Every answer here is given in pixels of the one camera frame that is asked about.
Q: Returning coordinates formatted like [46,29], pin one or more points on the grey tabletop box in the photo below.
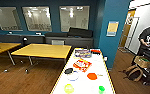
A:
[82,53]

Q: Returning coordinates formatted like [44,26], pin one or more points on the black ping pong paddle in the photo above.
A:
[68,70]

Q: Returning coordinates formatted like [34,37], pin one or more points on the small grey rectangular panel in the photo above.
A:
[57,42]

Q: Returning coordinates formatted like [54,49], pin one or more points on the wooden table metal legs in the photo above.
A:
[44,50]

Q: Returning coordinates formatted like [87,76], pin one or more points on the yellow perforated plastic bowl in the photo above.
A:
[69,88]

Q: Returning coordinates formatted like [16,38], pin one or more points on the tan open basket box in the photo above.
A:
[143,61]

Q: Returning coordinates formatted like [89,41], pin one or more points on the person in dark shirt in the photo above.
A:
[149,35]

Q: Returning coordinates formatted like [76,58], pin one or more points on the dark high-back sofa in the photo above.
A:
[76,36]

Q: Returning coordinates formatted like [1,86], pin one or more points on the brown wooden door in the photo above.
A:
[127,30]

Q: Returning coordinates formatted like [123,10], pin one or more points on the long dark bench sofa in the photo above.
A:
[11,38]

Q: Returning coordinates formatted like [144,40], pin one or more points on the yellow wall poster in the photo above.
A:
[112,28]

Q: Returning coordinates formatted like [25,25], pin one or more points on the green cup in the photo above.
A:
[101,89]

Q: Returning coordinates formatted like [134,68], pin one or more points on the red flat object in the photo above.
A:
[95,51]

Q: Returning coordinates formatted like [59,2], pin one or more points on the long wooden table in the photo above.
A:
[4,46]

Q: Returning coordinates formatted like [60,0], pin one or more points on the air hockey table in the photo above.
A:
[94,63]

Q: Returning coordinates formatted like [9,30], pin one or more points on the brown backpack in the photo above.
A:
[133,74]

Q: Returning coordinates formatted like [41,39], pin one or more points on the dark glass wall window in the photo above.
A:
[37,18]
[7,18]
[74,18]

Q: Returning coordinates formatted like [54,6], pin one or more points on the low white wall outlet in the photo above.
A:
[106,58]

